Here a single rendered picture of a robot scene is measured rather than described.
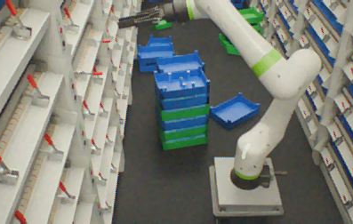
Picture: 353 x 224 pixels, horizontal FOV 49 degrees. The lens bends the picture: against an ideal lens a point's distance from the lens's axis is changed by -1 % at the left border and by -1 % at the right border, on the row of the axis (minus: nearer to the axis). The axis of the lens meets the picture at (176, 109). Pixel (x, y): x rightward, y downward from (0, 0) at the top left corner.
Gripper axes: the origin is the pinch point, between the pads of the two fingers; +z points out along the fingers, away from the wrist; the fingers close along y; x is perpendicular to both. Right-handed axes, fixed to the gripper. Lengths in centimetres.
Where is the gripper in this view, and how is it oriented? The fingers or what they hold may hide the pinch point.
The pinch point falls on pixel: (126, 22)
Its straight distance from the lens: 166.8
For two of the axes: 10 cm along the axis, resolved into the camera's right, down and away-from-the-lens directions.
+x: -2.1, -7.9, -5.8
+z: -9.8, 1.8, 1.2
